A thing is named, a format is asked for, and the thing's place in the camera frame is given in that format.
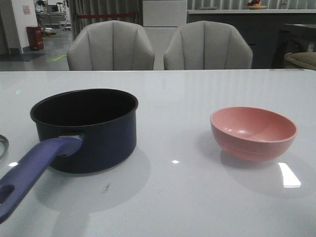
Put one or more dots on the glass lid with blue knob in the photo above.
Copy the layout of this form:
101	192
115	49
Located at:
4	144

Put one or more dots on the red barrier belt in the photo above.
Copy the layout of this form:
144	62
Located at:
134	14

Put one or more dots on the dark blue saucepan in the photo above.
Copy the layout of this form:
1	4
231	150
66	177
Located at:
81	131

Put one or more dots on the fruit plate on counter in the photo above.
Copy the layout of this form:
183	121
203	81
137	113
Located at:
255	5

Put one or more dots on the dark kitchen counter cabinet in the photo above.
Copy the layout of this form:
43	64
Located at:
259	28

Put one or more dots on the right beige upholstered chair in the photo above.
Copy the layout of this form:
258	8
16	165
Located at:
207	45

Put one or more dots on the grey pleated curtain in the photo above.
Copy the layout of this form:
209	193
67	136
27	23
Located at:
86	12

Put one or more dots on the tan cushion seat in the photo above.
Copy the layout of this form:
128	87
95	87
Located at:
305	60

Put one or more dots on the pink bowl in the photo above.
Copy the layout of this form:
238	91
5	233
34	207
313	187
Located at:
252	133

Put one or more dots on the left beige upholstered chair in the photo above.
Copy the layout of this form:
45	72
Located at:
111	46

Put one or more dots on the white refrigerator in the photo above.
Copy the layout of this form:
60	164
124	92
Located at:
160	19

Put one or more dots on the beige upholstered chair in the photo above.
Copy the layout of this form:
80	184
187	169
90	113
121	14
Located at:
111	46
207	45

